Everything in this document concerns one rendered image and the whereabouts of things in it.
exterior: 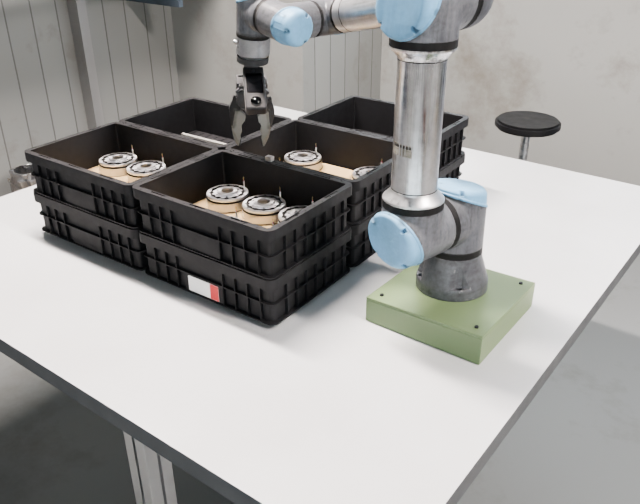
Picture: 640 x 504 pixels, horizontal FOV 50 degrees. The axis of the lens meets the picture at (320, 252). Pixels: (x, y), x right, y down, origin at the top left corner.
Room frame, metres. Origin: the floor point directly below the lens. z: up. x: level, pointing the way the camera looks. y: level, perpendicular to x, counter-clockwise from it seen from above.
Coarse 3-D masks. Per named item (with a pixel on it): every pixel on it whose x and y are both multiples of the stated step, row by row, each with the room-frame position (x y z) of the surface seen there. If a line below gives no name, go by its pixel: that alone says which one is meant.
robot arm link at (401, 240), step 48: (384, 0) 1.18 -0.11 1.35; (432, 0) 1.12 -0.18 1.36; (480, 0) 1.20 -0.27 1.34; (432, 48) 1.14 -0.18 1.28; (432, 96) 1.15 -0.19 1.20; (432, 144) 1.15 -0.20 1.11; (384, 192) 1.20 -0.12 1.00; (432, 192) 1.16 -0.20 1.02; (384, 240) 1.15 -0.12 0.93; (432, 240) 1.14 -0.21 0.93
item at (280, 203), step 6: (252, 198) 1.50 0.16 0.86; (276, 198) 1.50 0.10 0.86; (282, 198) 1.49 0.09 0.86; (246, 204) 1.47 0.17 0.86; (252, 204) 1.46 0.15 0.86; (276, 204) 1.46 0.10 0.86; (282, 204) 1.46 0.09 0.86; (246, 210) 1.44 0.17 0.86; (252, 210) 1.43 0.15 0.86; (258, 210) 1.43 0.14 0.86; (264, 210) 1.43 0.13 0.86; (270, 210) 1.43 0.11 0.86; (276, 210) 1.43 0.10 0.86
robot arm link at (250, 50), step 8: (240, 40) 1.54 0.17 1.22; (264, 40) 1.59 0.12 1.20; (240, 48) 1.54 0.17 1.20; (248, 48) 1.53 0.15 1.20; (256, 48) 1.53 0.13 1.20; (264, 48) 1.54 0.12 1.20; (240, 56) 1.55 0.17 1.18; (248, 56) 1.53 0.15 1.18; (256, 56) 1.53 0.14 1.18; (264, 56) 1.54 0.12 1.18
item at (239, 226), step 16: (256, 160) 1.57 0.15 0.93; (160, 176) 1.47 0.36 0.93; (320, 176) 1.46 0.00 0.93; (144, 192) 1.38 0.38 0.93; (336, 192) 1.37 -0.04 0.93; (176, 208) 1.32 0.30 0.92; (192, 208) 1.29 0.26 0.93; (304, 208) 1.29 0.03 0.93; (320, 208) 1.31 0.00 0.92; (224, 224) 1.24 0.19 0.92; (240, 224) 1.22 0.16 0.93; (288, 224) 1.22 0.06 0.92; (272, 240) 1.19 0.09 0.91
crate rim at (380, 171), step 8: (296, 120) 1.88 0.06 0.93; (272, 128) 1.81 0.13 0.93; (280, 128) 1.82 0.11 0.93; (328, 128) 1.81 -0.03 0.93; (336, 128) 1.80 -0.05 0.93; (256, 136) 1.74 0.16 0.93; (360, 136) 1.75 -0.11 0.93; (368, 136) 1.74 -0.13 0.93; (376, 136) 1.74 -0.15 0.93; (232, 144) 1.68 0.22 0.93; (240, 144) 1.69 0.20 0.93; (240, 152) 1.62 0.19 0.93; (304, 168) 1.51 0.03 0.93; (376, 168) 1.51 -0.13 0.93; (384, 168) 1.52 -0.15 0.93; (336, 176) 1.46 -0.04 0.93; (360, 176) 1.46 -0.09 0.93; (368, 176) 1.46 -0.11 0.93; (376, 176) 1.49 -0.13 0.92; (352, 184) 1.43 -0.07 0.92; (360, 184) 1.44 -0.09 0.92; (368, 184) 1.46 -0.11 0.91
